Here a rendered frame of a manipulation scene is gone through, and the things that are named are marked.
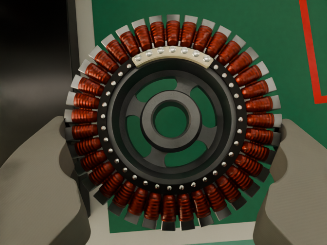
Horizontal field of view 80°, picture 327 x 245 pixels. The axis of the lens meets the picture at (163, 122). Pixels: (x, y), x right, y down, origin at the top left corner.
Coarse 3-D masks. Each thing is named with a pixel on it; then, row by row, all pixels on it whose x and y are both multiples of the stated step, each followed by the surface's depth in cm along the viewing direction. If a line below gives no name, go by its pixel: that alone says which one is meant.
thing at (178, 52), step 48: (96, 48) 10; (144, 48) 10; (192, 48) 10; (240, 48) 10; (96, 96) 10; (240, 96) 10; (96, 144) 10; (240, 144) 10; (96, 192) 10; (144, 192) 10; (192, 192) 10; (240, 192) 9
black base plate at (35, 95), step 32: (0, 0) 22; (32, 0) 22; (64, 0) 22; (0, 32) 22; (32, 32) 22; (64, 32) 21; (0, 64) 21; (32, 64) 21; (64, 64) 21; (0, 96) 21; (32, 96) 21; (64, 96) 21; (0, 128) 21; (32, 128) 21; (0, 160) 21
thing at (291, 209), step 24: (288, 120) 10; (288, 144) 8; (312, 144) 8; (288, 168) 7; (312, 168) 7; (288, 192) 6; (312, 192) 6; (264, 216) 6; (288, 216) 6; (312, 216) 6; (264, 240) 6; (288, 240) 5; (312, 240) 5
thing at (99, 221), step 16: (80, 0) 24; (80, 16) 24; (80, 32) 24; (80, 48) 23; (80, 64) 23; (96, 208) 22; (96, 224) 22; (224, 224) 21; (240, 224) 21; (96, 240) 22; (112, 240) 22; (128, 240) 22; (144, 240) 22; (160, 240) 22; (176, 240) 22; (192, 240) 22; (208, 240) 21; (224, 240) 21
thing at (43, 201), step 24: (24, 144) 8; (48, 144) 8; (0, 168) 7; (24, 168) 7; (48, 168) 7; (72, 168) 9; (0, 192) 6; (24, 192) 6; (48, 192) 6; (72, 192) 6; (0, 216) 6; (24, 216) 6; (48, 216) 6; (72, 216) 6; (0, 240) 5; (24, 240) 5; (48, 240) 5; (72, 240) 6
